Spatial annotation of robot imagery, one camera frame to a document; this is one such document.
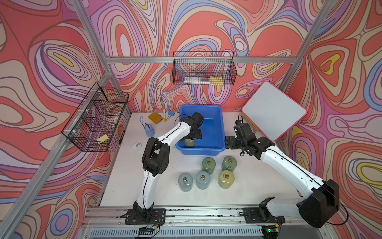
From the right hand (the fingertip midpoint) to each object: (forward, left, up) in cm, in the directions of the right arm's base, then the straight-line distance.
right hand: (234, 143), depth 82 cm
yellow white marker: (+37, +45, -14) cm, 60 cm away
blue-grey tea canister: (-16, +18, -8) cm, 26 cm away
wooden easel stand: (+23, -20, -12) cm, 33 cm away
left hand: (+12, +22, -9) cm, 27 cm away
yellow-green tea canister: (+9, +25, -10) cm, 29 cm away
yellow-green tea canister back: (-17, +6, -9) cm, 20 cm away
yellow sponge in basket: (-2, +67, +12) cm, 68 cm away
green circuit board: (-37, +47, -17) cm, 62 cm away
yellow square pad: (+36, +52, -14) cm, 64 cm away
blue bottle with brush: (+19, +53, -8) cm, 56 cm away
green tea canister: (-8, +14, -8) cm, 18 cm away
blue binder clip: (+41, +40, -15) cm, 59 cm away
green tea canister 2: (-7, +3, -9) cm, 12 cm away
